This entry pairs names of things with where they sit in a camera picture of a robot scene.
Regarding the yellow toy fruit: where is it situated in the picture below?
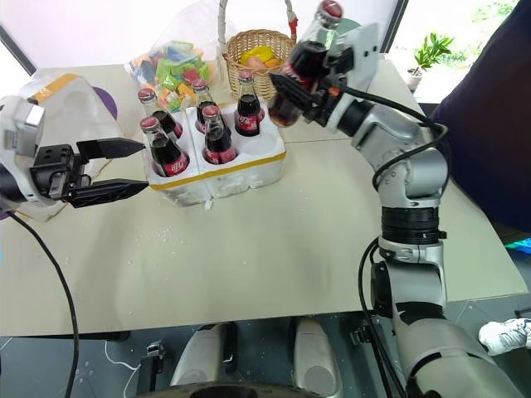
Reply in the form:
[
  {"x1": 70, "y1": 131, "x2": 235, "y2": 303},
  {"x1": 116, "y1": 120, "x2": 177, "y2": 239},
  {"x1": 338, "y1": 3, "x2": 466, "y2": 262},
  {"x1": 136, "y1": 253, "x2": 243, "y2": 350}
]
[{"x1": 240, "y1": 45, "x2": 278, "y2": 63}]

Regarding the white sneaker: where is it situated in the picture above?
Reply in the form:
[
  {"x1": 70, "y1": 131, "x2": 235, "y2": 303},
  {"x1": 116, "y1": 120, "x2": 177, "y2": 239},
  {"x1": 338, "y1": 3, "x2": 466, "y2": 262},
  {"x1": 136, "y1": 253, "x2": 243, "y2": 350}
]
[{"x1": 478, "y1": 317, "x2": 531, "y2": 357}]

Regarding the glass cola bottle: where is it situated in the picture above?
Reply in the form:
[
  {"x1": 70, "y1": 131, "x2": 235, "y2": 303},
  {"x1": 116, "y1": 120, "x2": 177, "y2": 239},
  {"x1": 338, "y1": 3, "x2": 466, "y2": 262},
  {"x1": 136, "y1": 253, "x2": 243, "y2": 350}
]
[
  {"x1": 190, "y1": 78, "x2": 217, "y2": 134},
  {"x1": 267, "y1": 0, "x2": 345, "y2": 128},
  {"x1": 200, "y1": 104, "x2": 240, "y2": 166},
  {"x1": 137, "y1": 87, "x2": 185, "y2": 140},
  {"x1": 139, "y1": 116, "x2": 192, "y2": 178},
  {"x1": 233, "y1": 70, "x2": 266, "y2": 138}
]

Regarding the black table bracket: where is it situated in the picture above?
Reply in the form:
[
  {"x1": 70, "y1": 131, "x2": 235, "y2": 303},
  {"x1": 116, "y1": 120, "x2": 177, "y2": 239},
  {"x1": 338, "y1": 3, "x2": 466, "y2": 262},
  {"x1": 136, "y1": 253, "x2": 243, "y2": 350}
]
[
  {"x1": 139, "y1": 339, "x2": 168, "y2": 375},
  {"x1": 349, "y1": 324, "x2": 375, "y2": 346}
]

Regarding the blue green patterned item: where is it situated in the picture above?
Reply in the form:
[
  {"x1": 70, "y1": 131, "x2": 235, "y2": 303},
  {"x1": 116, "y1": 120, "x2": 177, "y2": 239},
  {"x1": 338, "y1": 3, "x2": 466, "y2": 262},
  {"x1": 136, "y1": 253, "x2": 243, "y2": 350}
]
[{"x1": 504, "y1": 235, "x2": 531, "y2": 259}]

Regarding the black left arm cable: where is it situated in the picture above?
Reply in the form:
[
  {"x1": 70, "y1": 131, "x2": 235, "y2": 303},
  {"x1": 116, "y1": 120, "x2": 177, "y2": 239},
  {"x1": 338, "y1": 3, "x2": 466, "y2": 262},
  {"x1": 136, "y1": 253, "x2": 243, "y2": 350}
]
[{"x1": 6, "y1": 211, "x2": 80, "y2": 398}]

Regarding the wicker basket with handle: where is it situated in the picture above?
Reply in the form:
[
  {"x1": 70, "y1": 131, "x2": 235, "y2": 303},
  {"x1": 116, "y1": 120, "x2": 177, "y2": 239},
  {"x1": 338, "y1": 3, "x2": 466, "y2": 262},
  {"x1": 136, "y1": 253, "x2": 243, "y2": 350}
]
[{"x1": 217, "y1": 0, "x2": 300, "y2": 105}]

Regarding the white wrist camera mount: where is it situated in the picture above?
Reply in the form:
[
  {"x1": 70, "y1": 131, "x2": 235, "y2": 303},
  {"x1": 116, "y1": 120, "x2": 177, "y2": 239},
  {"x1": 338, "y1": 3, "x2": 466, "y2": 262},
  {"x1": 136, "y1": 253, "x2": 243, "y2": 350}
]
[
  {"x1": 334, "y1": 22, "x2": 382, "y2": 91},
  {"x1": 0, "y1": 95, "x2": 47, "y2": 159}
]

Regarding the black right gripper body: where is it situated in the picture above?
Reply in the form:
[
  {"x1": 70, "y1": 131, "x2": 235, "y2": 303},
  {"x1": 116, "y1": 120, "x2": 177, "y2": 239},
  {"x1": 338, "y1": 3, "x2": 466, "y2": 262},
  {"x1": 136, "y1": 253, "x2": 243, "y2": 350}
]
[{"x1": 309, "y1": 43, "x2": 357, "y2": 125}]

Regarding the white foam crate yellow tape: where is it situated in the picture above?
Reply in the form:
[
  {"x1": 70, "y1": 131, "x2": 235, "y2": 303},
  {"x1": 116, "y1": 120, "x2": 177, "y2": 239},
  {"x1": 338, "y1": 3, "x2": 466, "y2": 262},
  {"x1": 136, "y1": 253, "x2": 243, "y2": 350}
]
[{"x1": 141, "y1": 102, "x2": 288, "y2": 208}]

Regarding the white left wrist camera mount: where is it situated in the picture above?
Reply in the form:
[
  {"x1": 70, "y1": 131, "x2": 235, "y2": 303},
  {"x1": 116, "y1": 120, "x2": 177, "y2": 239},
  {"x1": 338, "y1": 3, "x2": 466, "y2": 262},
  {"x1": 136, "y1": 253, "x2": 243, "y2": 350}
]
[{"x1": 0, "y1": 95, "x2": 47, "y2": 159}]

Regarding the black window frame bar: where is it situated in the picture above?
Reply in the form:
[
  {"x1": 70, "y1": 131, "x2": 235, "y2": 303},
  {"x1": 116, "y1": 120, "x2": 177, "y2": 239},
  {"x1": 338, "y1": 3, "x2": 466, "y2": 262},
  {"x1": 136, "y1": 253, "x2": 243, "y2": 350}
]
[
  {"x1": 380, "y1": 0, "x2": 411, "y2": 56},
  {"x1": 0, "y1": 22, "x2": 37, "y2": 76}
]

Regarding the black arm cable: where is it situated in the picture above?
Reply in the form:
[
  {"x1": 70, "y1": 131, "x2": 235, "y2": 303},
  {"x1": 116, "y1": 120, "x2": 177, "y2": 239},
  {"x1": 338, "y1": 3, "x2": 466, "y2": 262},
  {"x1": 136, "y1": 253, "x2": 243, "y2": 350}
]
[
  {"x1": 6, "y1": 211, "x2": 80, "y2": 398},
  {"x1": 339, "y1": 85, "x2": 451, "y2": 398}
]

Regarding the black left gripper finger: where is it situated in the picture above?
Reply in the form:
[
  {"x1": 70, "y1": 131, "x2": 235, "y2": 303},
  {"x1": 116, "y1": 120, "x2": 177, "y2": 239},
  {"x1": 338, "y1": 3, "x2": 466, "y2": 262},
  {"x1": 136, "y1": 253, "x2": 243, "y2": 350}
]
[
  {"x1": 76, "y1": 138, "x2": 145, "y2": 162},
  {"x1": 65, "y1": 178, "x2": 149, "y2": 209}
]

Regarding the green potted plant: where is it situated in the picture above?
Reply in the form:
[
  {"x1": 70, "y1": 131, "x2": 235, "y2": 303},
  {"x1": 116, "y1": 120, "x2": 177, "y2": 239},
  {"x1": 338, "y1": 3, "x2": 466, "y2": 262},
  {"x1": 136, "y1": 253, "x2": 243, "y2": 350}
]
[{"x1": 407, "y1": 32, "x2": 456, "y2": 90}]

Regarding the silver rounded robot leg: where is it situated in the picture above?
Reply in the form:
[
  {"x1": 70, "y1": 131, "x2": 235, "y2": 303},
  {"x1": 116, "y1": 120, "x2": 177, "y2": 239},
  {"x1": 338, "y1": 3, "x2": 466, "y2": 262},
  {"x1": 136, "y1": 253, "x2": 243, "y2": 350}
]
[
  {"x1": 168, "y1": 322, "x2": 228, "y2": 389},
  {"x1": 291, "y1": 316, "x2": 344, "y2": 398}
]

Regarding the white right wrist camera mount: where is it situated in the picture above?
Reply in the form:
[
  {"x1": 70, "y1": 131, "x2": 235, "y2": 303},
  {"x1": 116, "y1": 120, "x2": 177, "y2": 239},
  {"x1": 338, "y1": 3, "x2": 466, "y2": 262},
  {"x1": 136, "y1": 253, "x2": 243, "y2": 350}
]
[{"x1": 334, "y1": 22, "x2": 382, "y2": 91}]

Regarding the purple round mat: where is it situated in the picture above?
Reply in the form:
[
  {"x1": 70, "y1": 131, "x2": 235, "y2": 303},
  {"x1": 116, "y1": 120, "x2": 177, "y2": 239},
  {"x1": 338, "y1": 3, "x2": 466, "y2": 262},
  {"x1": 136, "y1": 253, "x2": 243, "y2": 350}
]
[{"x1": 88, "y1": 85, "x2": 120, "y2": 123}]

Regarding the orange toy fruit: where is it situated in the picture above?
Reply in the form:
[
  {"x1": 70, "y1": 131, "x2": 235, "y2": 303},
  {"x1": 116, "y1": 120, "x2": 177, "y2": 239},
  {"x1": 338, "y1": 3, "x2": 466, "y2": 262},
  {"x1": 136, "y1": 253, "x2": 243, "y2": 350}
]
[{"x1": 244, "y1": 56, "x2": 287, "y2": 71}]

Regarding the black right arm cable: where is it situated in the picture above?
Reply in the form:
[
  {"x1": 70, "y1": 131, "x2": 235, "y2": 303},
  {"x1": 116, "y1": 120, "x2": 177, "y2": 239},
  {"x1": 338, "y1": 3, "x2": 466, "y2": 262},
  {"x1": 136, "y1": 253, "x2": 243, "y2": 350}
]
[{"x1": 339, "y1": 85, "x2": 451, "y2": 398}]

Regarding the white thin floor cable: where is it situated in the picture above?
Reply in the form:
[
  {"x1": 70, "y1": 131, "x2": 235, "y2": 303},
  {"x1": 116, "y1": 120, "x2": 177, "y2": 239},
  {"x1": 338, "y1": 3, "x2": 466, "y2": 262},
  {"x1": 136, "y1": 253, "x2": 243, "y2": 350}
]
[{"x1": 102, "y1": 338, "x2": 143, "y2": 383}]

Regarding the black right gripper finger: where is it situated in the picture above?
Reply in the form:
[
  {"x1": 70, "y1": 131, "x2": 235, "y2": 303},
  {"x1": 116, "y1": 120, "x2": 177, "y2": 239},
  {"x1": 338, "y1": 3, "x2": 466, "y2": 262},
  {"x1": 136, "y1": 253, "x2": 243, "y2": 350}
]
[
  {"x1": 322, "y1": 27, "x2": 345, "y2": 57},
  {"x1": 269, "y1": 73, "x2": 321, "y2": 122}
]

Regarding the clear bag of colourful toys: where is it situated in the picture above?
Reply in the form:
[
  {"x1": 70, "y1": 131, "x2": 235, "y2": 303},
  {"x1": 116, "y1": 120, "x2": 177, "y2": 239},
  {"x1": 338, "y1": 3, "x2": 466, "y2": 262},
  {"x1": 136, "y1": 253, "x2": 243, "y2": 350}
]
[{"x1": 125, "y1": 0, "x2": 233, "y2": 116}]

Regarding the person in dark clothing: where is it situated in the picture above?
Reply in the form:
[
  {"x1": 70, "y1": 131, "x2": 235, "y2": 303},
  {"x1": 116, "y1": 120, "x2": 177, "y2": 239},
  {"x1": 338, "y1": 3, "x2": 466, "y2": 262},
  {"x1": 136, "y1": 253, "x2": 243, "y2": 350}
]
[{"x1": 428, "y1": 15, "x2": 531, "y2": 232}]

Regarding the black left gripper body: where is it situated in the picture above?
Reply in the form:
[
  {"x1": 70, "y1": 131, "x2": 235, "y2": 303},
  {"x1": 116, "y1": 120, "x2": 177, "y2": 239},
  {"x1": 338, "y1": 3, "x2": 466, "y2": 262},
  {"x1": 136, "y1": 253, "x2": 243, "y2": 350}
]
[{"x1": 30, "y1": 143, "x2": 93, "y2": 202}]

